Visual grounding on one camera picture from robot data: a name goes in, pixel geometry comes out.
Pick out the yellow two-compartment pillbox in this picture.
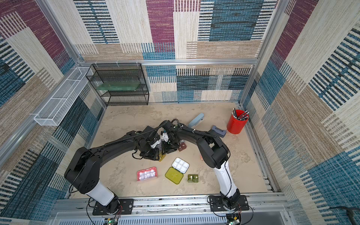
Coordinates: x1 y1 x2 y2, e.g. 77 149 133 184
159 152 166 162

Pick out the maroon two-compartment pillbox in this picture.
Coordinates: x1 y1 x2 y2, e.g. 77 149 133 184
178 142 187 152

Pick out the white pillbox with green lid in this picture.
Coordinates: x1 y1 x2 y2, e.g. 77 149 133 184
165 157 190 185

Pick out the small green two-compartment pillbox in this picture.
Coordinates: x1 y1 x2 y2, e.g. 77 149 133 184
187 174 199 183

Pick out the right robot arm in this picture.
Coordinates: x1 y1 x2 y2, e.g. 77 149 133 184
161 119 250 211

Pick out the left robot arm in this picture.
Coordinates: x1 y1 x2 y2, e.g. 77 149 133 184
64 121 179 215

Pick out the pink pillbox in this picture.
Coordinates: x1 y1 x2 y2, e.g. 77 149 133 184
137 167 158 182

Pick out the light blue stapler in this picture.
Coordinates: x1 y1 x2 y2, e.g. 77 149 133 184
188 113 204 128

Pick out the red pen cup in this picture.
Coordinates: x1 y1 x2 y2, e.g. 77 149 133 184
227 108 249 135

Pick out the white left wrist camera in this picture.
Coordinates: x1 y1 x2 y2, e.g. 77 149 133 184
151 139 161 149

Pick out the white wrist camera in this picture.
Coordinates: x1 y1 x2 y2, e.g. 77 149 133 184
151 139 161 149
160 132 169 142

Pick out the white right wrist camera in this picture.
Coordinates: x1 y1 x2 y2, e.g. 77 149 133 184
160 132 169 142

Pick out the black wire mesh shelf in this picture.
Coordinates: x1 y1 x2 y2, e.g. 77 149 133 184
85 63 150 107

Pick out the white wire mesh basket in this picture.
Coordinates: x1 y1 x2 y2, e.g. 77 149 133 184
34 67 89 126

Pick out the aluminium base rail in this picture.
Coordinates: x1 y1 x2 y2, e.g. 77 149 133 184
47 193 296 225

